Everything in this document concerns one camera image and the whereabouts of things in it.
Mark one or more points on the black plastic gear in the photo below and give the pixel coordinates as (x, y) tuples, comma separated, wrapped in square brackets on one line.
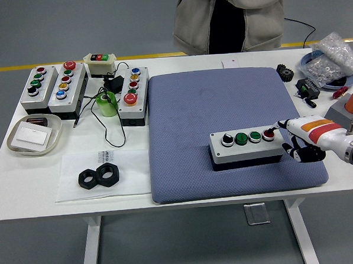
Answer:
[(284, 73)]

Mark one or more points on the grey four-button control box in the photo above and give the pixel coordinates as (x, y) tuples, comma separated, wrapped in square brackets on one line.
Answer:
[(245, 152)]

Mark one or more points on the person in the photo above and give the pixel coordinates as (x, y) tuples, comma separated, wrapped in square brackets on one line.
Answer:
[(262, 15)]

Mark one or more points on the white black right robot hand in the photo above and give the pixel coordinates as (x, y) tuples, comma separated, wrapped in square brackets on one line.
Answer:
[(315, 130)]

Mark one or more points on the white table leg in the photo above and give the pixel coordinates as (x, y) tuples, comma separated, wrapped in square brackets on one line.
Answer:
[(303, 237), (91, 249)]

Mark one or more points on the small black hex nut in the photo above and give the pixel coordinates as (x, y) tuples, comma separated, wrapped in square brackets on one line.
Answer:
[(84, 182)]

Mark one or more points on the cream three-button switch box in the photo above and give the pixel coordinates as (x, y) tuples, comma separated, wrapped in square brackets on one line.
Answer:
[(100, 66)]

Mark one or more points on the grey box with black button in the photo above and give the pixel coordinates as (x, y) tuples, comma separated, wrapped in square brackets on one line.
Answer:
[(45, 85)]

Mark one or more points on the grey box with wide mushroom button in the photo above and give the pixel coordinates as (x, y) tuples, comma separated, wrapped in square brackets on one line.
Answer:
[(73, 90)]

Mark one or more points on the black module with green terminal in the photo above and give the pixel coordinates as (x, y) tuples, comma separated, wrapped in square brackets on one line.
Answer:
[(309, 88)]

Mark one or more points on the blue round plate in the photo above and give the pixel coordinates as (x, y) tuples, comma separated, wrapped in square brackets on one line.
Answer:
[(304, 61)]

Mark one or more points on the blue-grey padded mat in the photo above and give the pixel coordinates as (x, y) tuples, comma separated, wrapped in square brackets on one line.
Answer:
[(193, 107)]

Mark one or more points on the white wall switch plate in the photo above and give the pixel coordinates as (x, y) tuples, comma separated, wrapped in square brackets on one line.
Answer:
[(31, 136)]

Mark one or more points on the black power adapter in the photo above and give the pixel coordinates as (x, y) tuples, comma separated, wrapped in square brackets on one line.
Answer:
[(113, 84)]

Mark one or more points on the clear bag of silver washers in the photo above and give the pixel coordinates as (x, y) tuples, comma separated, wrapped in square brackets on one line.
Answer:
[(329, 59)]

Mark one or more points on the metal bracket under table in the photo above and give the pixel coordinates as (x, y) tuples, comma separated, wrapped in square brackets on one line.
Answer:
[(258, 215)]

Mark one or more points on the green tape roll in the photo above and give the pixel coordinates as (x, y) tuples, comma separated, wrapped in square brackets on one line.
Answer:
[(106, 107)]

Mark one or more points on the grey wedge block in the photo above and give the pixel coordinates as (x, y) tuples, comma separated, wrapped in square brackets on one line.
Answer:
[(336, 113)]

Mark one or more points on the dark red small module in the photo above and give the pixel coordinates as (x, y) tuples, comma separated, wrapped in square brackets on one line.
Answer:
[(36, 121)]

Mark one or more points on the white oval tray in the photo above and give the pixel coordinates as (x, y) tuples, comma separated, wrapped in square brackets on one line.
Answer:
[(56, 129)]

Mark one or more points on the large black hex nut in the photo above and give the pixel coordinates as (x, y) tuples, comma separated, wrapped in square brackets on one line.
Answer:
[(115, 175)]

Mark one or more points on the small red clip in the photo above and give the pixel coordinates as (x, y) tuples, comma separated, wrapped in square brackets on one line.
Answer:
[(340, 93)]

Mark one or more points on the grey five-button emergency stop box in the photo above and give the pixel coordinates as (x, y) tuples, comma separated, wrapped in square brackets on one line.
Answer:
[(140, 89)]

